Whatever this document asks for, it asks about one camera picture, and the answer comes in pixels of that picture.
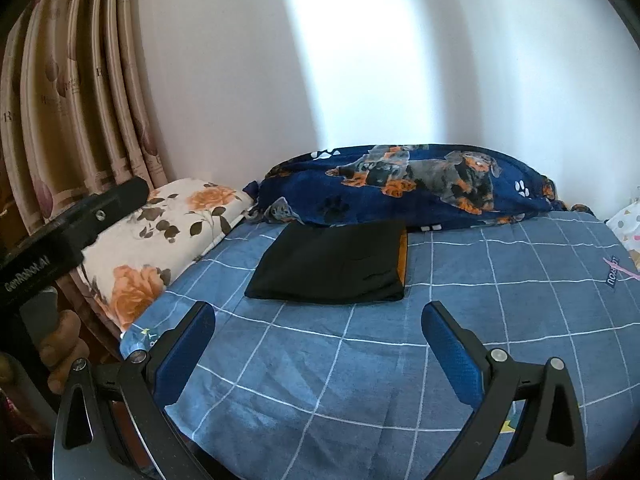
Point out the beige patterned curtain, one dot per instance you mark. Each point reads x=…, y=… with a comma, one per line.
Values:
x=73, y=116

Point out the black pants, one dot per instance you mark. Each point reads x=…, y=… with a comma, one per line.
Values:
x=366, y=262

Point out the white floral pillow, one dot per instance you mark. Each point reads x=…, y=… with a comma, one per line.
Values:
x=134, y=261

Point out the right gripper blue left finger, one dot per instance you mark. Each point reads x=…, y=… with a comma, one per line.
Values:
x=112, y=421

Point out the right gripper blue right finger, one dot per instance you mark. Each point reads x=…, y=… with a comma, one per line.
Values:
x=548, y=441

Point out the blue grid bed sheet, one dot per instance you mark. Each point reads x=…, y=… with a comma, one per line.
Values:
x=300, y=391

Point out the blue dog print blanket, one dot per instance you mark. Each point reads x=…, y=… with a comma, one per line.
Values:
x=429, y=187

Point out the white patterned cloth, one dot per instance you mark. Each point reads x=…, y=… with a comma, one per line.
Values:
x=625, y=224

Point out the person's left hand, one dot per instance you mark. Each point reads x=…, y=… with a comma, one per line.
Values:
x=61, y=348

